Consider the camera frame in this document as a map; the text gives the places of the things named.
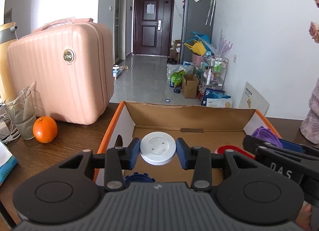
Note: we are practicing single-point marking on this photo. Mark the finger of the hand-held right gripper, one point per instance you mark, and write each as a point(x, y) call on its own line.
point(291, 145)

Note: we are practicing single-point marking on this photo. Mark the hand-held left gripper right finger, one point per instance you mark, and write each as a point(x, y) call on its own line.
point(182, 153)

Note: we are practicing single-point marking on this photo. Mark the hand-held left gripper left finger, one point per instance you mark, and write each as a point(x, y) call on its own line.
point(134, 152)

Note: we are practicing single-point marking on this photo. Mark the white round lid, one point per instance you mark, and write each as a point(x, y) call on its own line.
point(158, 147)

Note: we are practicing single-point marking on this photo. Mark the blue jar lid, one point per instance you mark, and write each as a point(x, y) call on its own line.
point(139, 178)

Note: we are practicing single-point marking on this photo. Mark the purple jar lid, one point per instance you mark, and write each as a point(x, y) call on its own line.
point(261, 133)

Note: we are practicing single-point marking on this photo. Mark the red cardboard box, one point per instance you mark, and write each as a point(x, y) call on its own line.
point(199, 119)

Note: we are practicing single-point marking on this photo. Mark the white lint brush red pad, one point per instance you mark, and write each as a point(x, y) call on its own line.
point(224, 149)

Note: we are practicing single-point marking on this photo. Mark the person's right hand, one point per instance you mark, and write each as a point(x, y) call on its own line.
point(304, 217)

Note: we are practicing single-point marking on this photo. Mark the purple ceramic vase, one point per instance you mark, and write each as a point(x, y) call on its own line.
point(311, 121)

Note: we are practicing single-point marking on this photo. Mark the white flat board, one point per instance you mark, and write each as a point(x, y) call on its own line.
point(254, 101)

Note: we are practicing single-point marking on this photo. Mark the white printed sack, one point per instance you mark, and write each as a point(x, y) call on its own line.
point(220, 103)

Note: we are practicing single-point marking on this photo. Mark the brown cardboard floor box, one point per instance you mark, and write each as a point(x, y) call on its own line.
point(190, 89)

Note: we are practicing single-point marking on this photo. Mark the blue white package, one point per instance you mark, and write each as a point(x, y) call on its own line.
point(211, 94)

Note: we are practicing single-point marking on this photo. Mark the green printed bag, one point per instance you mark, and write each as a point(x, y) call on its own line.
point(177, 79)

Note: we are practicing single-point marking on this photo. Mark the clear plastic bag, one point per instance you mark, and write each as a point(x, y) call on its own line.
point(174, 67)

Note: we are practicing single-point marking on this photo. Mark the orange fruit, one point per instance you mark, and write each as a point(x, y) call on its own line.
point(45, 130)

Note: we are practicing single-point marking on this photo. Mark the dark shoes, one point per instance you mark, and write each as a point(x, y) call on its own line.
point(172, 60)

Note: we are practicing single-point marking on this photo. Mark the pink bucket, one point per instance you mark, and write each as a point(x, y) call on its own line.
point(198, 59)

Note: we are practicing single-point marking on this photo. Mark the pink suitcase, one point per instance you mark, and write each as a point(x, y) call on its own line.
point(62, 76)

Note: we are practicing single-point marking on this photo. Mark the small cardboard box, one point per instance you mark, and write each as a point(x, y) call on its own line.
point(177, 48)

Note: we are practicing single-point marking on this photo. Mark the blue yellow plastic tools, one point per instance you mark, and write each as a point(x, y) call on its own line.
point(199, 44)

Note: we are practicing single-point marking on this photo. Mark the dried pink roses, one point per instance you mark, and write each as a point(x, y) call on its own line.
point(314, 31)

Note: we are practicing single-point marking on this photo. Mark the purple feather decoration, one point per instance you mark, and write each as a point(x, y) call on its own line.
point(224, 44)

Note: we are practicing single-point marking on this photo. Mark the clear glass cup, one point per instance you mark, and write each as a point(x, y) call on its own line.
point(21, 119)

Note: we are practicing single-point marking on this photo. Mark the dark brown entrance door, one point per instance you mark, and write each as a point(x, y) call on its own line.
point(152, 29)

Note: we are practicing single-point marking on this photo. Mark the blue tissue box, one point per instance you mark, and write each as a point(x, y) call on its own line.
point(6, 166)

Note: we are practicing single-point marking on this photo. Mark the grey framed side door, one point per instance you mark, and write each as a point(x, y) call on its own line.
point(121, 21)

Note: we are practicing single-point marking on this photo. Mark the grey refrigerator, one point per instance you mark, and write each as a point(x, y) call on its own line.
point(197, 21)

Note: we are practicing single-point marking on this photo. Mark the clear folded umbrella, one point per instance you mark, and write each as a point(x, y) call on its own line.
point(210, 9)

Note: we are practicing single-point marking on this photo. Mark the yellow thermos jug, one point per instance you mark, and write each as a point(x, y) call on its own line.
point(6, 66)

